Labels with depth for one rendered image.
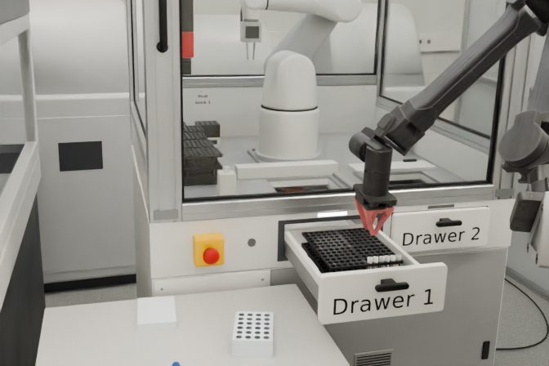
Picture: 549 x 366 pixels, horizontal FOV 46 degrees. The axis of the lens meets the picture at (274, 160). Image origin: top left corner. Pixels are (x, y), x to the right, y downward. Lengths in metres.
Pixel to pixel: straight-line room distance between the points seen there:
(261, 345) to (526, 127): 0.68
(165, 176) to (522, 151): 0.83
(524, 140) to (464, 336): 1.03
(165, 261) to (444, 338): 0.86
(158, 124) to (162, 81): 0.10
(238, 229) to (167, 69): 0.44
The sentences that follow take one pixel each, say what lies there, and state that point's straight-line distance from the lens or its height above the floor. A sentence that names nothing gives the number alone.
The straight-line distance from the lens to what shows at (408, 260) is 1.56.
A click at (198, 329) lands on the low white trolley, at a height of 0.76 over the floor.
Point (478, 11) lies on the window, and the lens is 1.77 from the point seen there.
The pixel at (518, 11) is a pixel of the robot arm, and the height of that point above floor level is 1.47.
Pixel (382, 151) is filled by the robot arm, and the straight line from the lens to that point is 1.38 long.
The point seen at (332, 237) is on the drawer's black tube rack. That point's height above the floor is 0.90.
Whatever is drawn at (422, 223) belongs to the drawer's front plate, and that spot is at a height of 0.90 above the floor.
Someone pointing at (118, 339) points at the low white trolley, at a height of 0.76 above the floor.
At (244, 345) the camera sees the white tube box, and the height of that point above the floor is 0.79.
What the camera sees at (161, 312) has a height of 0.78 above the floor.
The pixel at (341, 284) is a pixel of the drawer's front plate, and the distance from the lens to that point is 1.37.
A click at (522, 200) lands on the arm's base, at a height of 1.21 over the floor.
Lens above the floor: 1.50
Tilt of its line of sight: 15 degrees down
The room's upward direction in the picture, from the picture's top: 1 degrees clockwise
